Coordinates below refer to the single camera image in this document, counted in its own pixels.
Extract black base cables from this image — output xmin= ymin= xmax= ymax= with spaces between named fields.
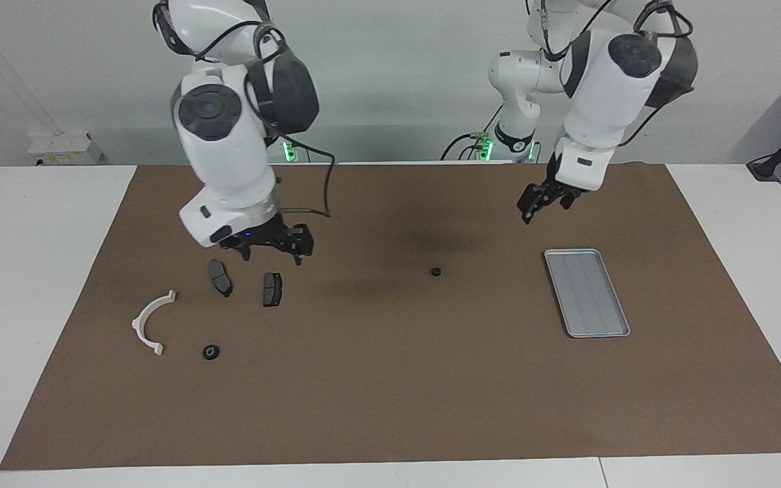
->
xmin=440 ymin=102 xmax=504 ymax=161

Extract silver metal tray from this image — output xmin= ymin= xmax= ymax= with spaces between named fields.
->
xmin=544 ymin=249 xmax=631 ymax=339

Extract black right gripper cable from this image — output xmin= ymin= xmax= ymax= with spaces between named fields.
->
xmin=191 ymin=19 xmax=335 ymax=219

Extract white semicircular bracket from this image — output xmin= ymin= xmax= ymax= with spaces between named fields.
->
xmin=132 ymin=290 xmax=178 ymax=357

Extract curved grey brake pad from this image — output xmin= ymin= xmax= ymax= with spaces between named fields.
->
xmin=209 ymin=260 xmax=233 ymax=298

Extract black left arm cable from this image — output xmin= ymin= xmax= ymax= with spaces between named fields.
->
xmin=536 ymin=0 xmax=694 ymax=146

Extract brown table mat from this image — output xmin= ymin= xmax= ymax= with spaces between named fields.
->
xmin=0 ymin=163 xmax=781 ymax=472

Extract white box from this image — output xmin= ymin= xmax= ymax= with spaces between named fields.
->
xmin=28 ymin=132 xmax=103 ymax=166

